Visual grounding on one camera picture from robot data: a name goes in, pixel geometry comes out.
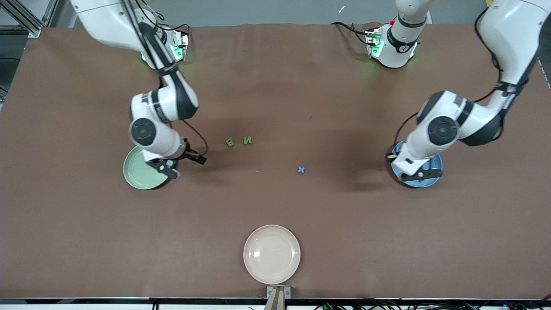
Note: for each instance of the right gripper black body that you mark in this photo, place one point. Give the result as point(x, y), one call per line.
point(190, 154)

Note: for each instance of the green foam letter B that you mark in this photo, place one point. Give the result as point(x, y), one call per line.
point(230, 142)

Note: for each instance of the green foam letter N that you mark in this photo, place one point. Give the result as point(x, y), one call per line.
point(247, 141)

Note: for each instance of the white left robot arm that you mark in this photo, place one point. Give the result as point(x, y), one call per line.
point(508, 34)

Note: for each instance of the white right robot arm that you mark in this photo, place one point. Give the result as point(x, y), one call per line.
point(107, 21)

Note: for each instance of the blue round plate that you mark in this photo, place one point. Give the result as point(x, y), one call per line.
point(424, 184)

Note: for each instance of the green round plate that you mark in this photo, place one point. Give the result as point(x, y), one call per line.
point(137, 176)

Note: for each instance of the brown table mat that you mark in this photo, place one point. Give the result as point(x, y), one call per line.
point(275, 107)

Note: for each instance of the cream round plate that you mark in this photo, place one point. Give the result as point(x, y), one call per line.
point(272, 254)

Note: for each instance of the metal camera stand bracket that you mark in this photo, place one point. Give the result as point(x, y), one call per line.
point(278, 297)

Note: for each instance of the aluminium frame profile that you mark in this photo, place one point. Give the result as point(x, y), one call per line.
point(26, 19)

